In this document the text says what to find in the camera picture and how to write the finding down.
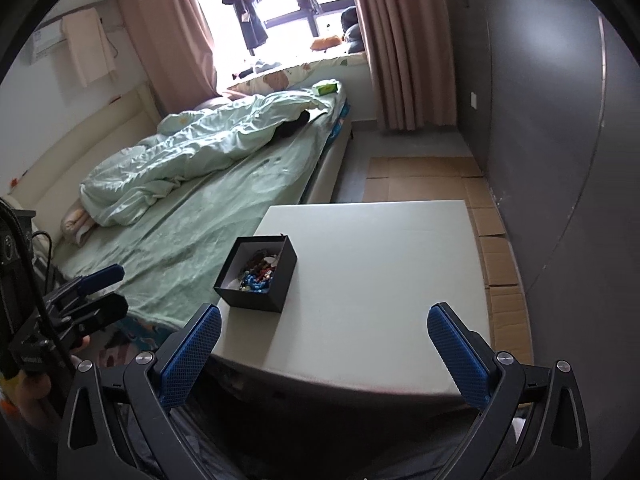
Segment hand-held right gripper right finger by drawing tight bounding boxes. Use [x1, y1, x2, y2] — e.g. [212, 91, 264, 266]
[426, 302, 598, 480]

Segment dark window frame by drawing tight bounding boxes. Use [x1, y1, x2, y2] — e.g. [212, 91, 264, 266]
[262, 0, 359, 37]

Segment black garment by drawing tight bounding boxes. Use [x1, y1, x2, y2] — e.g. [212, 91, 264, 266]
[275, 110, 312, 141]

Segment cream headboard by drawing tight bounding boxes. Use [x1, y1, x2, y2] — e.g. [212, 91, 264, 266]
[0, 83, 162, 242]

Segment orange plush toy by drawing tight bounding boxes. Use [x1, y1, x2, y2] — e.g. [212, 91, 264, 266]
[309, 34, 344, 52]

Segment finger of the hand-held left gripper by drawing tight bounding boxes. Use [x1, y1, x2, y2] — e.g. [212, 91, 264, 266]
[50, 294, 130, 349]
[42, 264, 126, 312]

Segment pale green quilt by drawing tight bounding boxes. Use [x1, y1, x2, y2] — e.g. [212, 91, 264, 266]
[80, 91, 332, 228]

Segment person's left hand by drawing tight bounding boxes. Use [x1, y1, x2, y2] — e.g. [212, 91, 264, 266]
[9, 337, 94, 432]

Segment pink curtain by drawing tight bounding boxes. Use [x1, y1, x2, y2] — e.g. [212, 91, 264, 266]
[347, 0, 458, 133]
[115, 0, 219, 116]

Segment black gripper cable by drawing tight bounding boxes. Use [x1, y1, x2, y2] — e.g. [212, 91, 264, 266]
[30, 230, 83, 377]

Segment flattened cardboard sheets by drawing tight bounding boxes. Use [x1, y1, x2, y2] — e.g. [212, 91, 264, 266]
[361, 156, 534, 367]

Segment bed with green sheet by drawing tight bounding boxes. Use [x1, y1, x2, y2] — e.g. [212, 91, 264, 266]
[50, 79, 354, 328]

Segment white air conditioner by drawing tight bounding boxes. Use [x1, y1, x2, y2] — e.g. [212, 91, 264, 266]
[29, 12, 71, 65]

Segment dark cushion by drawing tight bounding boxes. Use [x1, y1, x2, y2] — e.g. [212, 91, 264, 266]
[341, 6, 369, 54]

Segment printed floor mat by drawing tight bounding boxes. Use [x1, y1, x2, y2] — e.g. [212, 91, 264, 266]
[97, 316, 172, 367]

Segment black jewelry box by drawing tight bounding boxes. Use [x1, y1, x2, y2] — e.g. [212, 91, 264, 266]
[213, 234, 300, 314]

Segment pale pillow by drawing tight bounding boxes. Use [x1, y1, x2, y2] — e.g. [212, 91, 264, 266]
[60, 204, 99, 244]

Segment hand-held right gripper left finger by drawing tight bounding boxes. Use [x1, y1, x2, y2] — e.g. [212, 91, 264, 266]
[57, 302, 223, 480]

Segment dark hanging coat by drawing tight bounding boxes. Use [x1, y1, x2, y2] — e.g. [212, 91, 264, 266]
[221, 0, 272, 54]

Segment printed windowsill cushion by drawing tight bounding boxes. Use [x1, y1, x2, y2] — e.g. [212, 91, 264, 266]
[222, 56, 369, 99]

